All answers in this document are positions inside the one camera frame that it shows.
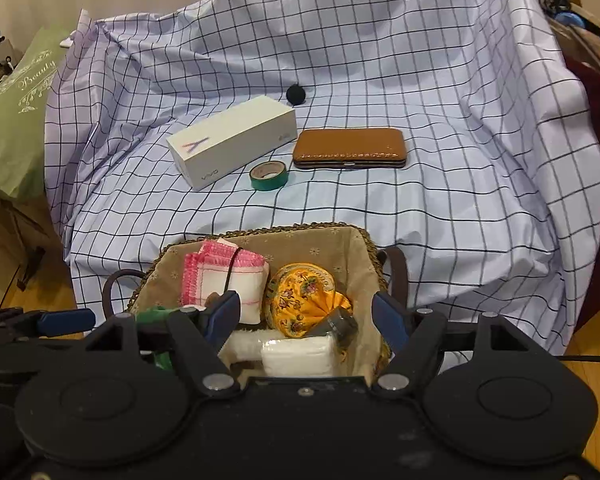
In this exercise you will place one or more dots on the blue ball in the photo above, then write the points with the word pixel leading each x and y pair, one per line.
pixel 570 19

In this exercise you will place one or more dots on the wooden cabinet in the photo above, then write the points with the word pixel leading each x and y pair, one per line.
pixel 10 250

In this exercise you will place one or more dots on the woven basket with fabric lining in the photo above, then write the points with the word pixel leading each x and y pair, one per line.
pixel 300 250

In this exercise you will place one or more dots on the white checked bed sheet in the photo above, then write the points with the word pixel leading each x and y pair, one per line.
pixel 405 85

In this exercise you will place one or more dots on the yellow embroidered pouch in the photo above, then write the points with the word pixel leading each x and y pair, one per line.
pixel 295 300

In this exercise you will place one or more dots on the dark grey case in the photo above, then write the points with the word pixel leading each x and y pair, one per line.
pixel 337 327

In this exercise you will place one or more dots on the black pom ball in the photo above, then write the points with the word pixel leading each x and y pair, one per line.
pixel 296 94

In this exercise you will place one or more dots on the white plush toy green outfit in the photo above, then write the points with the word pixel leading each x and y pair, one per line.
pixel 152 314

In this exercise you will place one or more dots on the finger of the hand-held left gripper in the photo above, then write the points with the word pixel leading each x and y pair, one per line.
pixel 65 321

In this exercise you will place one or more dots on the white and pink handkerchief bundle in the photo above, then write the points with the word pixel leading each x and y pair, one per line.
pixel 240 280

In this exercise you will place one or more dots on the brown leather wallet case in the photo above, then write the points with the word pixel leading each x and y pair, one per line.
pixel 350 142

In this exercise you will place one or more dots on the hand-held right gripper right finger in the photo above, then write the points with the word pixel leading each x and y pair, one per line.
pixel 390 320

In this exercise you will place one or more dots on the white phone box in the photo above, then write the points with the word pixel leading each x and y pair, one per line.
pixel 230 145

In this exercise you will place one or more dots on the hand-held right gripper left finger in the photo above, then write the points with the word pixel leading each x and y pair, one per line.
pixel 224 317

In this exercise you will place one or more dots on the green tape roll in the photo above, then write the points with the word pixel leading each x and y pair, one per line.
pixel 267 182

